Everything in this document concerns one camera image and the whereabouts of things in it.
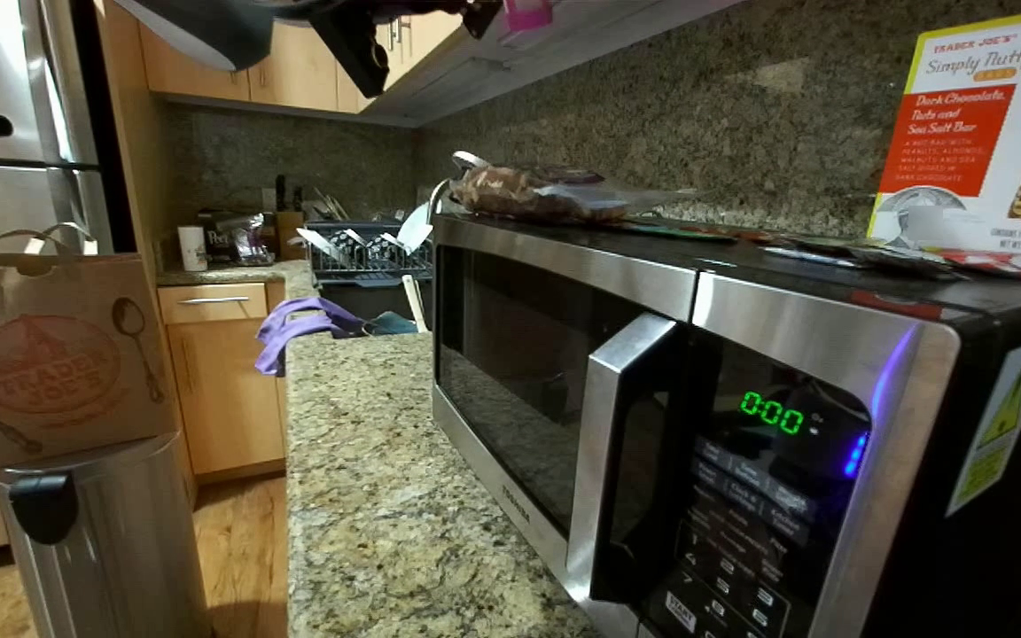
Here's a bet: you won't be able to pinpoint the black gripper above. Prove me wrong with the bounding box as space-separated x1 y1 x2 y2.
116 0 499 95

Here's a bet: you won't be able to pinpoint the pink plastic cup object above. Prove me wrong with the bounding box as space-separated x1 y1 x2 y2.
502 0 552 30

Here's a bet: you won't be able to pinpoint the bagged bread on microwave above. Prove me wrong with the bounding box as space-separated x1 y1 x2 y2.
449 147 628 222

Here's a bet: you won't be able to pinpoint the stainless steel black microwave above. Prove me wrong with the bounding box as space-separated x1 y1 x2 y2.
434 215 1021 638

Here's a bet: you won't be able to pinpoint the wooden upper cabinets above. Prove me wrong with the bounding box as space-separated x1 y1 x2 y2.
138 15 460 113

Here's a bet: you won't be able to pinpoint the stainless steel refrigerator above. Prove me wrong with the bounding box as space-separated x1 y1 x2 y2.
0 0 135 559

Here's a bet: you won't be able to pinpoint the dish rack with dishes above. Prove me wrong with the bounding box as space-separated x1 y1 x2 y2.
297 220 434 282

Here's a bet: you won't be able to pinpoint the purple cloth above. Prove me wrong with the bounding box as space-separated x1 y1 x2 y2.
255 296 361 375

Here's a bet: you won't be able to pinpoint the brown paper bag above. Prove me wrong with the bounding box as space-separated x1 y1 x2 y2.
0 222 174 466

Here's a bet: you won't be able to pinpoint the wooden lower cabinet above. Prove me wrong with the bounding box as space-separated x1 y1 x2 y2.
161 279 286 481

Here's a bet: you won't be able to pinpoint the steel trash can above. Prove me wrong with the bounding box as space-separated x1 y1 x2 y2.
0 437 214 638

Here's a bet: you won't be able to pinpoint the snack bar box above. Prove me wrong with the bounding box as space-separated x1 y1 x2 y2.
865 15 1021 276

